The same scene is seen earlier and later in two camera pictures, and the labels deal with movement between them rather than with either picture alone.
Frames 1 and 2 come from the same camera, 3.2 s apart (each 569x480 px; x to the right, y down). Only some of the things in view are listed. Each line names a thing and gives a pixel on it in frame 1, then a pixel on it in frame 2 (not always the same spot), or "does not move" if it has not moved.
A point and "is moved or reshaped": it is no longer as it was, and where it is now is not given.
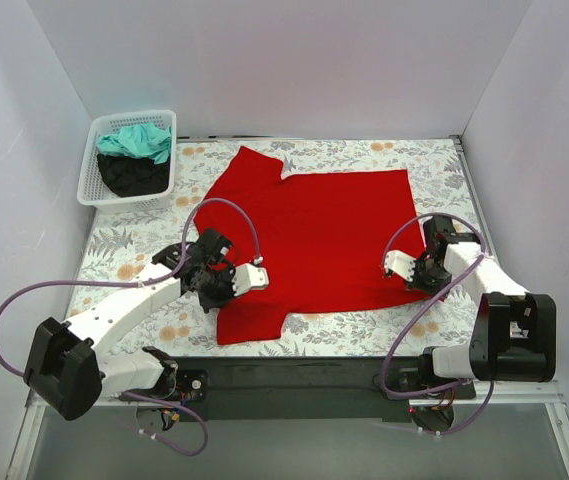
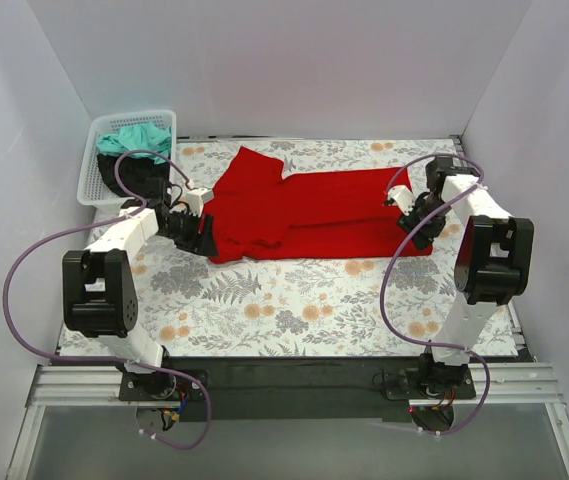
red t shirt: x=322 y=237 is moved or reshaped
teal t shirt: x=145 y=141 does not move
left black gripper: x=219 y=289 to x=194 y=235
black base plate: x=308 y=389 does not move
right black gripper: x=425 y=275 to x=418 y=223
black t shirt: x=133 y=176 does not move
